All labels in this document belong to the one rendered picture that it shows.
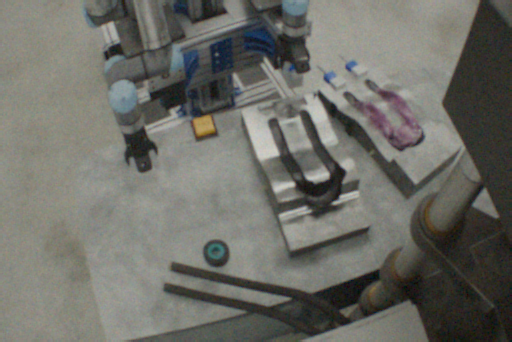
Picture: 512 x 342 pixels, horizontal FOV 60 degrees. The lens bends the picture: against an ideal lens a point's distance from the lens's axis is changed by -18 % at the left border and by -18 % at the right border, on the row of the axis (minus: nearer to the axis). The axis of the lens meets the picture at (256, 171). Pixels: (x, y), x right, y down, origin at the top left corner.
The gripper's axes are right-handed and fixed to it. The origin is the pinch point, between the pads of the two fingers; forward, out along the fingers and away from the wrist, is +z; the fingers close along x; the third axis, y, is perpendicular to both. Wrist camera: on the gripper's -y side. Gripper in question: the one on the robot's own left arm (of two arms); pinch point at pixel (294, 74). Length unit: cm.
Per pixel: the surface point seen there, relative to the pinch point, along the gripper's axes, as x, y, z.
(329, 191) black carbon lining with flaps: 3.5, -40.5, 7.5
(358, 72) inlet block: -25.5, -0.1, 6.9
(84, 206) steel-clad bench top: 80, -17, 15
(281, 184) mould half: 17.7, -36.4, 1.6
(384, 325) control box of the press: 22, -94, -52
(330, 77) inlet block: -14.9, 1.3, 8.2
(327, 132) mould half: -3.8, -21.0, 6.7
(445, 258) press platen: 9, -88, -59
